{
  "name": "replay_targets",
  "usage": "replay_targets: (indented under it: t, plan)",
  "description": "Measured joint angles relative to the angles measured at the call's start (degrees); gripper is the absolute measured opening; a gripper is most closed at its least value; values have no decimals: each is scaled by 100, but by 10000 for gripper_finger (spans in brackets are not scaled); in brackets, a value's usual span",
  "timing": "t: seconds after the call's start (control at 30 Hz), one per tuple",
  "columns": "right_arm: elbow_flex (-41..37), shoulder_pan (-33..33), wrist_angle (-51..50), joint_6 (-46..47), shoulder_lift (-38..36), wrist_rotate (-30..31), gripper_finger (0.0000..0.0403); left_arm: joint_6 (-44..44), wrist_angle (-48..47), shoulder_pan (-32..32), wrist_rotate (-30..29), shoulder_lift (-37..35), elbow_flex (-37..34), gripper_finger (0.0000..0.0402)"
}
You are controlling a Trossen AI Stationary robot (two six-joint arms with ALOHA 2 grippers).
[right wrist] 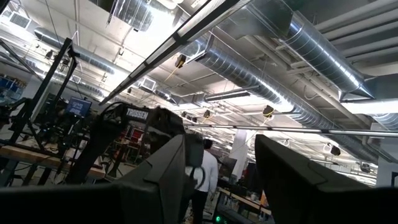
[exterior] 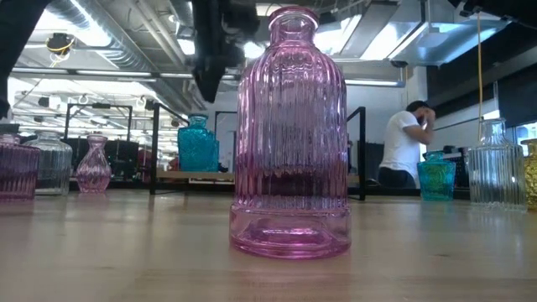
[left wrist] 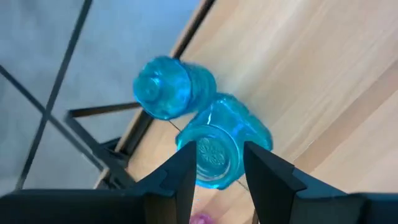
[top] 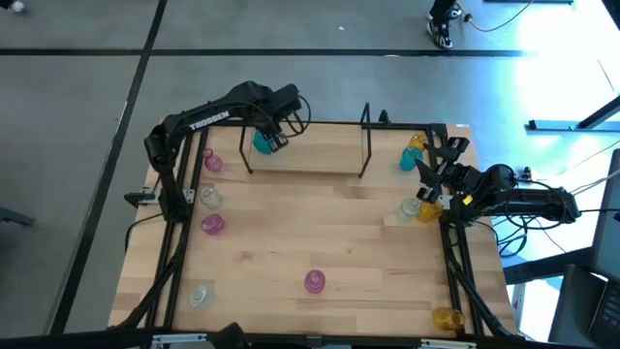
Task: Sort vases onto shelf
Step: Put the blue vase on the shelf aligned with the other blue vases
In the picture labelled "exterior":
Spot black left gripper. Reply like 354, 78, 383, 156
190, 0, 261, 104

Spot teal embossed narrow-neck vase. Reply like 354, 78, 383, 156
177, 112, 221, 173

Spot tall pink ribbed bottle vase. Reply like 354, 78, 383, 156
228, 6, 352, 260

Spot small pink curvy bud vase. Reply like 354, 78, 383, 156
75, 133, 113, 195

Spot clear ribbed round jar vase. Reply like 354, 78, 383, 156
23, 130, 75, 197

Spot pink plastic cups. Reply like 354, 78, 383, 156
0, 133, 42, 201

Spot blue plastic cups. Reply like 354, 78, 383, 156
416, 150, 457, 202

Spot clear ribbed narrow-neck vase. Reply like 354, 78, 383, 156
467, 117, 529, 213

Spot yellow embossed glass vase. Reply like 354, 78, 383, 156
519, 138, 537, 211

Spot ceiling tube light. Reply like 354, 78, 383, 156
11, 68, 238, 84

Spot dark partition panel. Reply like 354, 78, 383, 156
362, 141, 383, 182

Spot person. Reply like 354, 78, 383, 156
378, 99, 437, 189

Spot silver ventilation duct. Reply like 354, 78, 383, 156
44, 0, 198, 114

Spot wooden shelf with black frame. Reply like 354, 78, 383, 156
149, 102, 367, 202

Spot black background rig frame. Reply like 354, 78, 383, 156
63, 102, 134, 143

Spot black aluminium rig frame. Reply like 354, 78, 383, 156
0, 178, 473, 201

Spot ceiling cable reel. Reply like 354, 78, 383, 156
44, 32, 76, 58

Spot yellow hanging power cable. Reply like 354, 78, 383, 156
476, 11, 483, 142

